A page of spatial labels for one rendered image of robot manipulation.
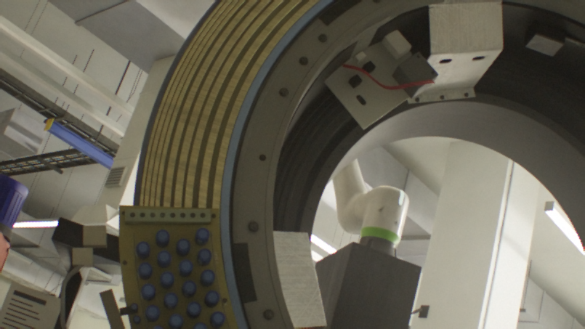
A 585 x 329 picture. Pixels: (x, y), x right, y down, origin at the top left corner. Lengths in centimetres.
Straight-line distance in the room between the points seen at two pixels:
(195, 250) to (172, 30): 483
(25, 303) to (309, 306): 48
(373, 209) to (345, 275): 28
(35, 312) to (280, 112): 54
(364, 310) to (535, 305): 844
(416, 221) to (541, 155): 619
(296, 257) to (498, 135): 78
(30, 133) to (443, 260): 484
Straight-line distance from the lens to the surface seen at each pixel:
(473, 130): 194
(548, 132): 188
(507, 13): 170
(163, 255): 114
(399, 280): 236
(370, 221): 244
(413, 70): 155
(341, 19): 145
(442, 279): 711
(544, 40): 172
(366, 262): 232
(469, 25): 164
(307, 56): 140
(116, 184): 583
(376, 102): 154
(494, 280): 694
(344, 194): 259
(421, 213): 820
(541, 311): 1083
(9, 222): 195
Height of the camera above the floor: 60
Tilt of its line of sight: 23 degrees up
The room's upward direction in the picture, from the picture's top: 17 degrees clockwise
